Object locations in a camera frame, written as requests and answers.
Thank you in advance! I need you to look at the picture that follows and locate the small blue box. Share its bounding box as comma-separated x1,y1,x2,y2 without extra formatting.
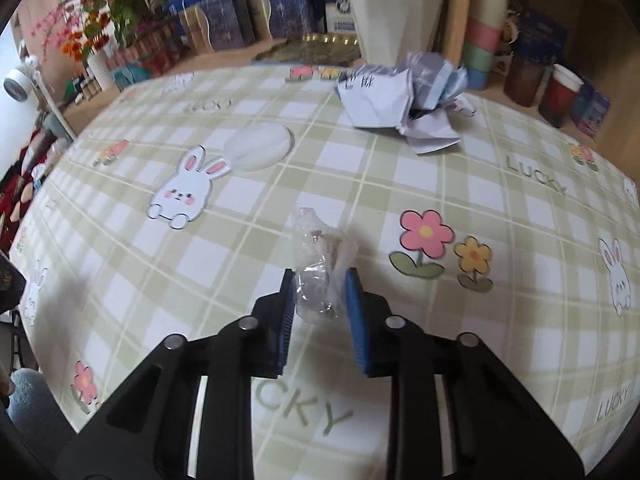
572,77,612,137

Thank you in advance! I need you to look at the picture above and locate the dark brown cup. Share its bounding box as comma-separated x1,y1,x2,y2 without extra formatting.
504,52,548,107

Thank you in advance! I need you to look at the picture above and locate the red patterned cloth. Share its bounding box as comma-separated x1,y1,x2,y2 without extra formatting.
0,127,53,246

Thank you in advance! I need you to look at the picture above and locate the white plant pot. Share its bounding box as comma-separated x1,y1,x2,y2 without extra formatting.
342,0,448,66

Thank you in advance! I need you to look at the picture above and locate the stack of pastel paper cups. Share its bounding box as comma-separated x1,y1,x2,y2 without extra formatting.
462,0,511,91

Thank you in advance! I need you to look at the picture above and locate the wooden shelf niche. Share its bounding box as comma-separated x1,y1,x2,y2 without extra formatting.
445,0,640,141

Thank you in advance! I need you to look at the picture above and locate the red brick-pattern planter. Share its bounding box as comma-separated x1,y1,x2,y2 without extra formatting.
107,22,188,76

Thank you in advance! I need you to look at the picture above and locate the orange flower bunch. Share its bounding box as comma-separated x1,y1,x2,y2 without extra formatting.
60,12,113,61

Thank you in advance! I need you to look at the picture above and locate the person's left leg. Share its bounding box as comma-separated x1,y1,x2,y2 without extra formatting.
7,367,76,436

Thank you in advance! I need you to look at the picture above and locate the crumpled white paper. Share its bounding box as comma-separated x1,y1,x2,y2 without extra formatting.
336,51,476,155

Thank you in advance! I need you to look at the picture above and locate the white slim vase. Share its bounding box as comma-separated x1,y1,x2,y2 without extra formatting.
90,52,113,93

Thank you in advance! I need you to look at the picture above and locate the row of blue gift boxes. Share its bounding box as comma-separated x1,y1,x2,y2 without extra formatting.
167,0,358,53

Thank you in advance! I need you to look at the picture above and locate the gold patterned tray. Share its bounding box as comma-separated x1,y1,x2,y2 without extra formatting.
252,32,361,66

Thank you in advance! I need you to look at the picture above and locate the blue white milk carton box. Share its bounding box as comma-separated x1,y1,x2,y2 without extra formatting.
325,0,358,35

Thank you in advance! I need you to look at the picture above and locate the folding table checkered cloth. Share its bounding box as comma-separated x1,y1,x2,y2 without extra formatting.
10,62,640,471

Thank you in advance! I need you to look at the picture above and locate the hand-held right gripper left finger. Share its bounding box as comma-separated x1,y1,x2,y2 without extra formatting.
57,269,297,480

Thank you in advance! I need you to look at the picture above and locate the white security camera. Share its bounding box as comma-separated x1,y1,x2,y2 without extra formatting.
4,57,78,141

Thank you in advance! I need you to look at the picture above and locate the teal round packet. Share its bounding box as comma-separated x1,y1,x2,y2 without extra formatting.
114,65,151,92

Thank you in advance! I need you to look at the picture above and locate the red cup white lid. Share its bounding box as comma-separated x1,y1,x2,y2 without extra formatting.
539,64,585,128

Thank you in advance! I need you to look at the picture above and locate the clear plastic wrapper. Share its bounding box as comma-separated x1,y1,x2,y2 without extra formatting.
292,206,358,323

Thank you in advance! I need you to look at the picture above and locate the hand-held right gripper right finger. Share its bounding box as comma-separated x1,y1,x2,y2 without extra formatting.
345,268,586,480

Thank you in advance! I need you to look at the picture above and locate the wooden bookshelf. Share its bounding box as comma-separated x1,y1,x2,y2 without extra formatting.
12,0,71,68

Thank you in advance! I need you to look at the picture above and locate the dark blue box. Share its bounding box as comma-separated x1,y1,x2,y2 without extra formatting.
510,7,568,61

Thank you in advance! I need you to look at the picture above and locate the row of small bottles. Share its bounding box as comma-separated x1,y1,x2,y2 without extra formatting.
75,77,101,101

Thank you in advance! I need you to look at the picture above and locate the clear plastic lid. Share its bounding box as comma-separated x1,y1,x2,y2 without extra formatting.
222,122,293,173

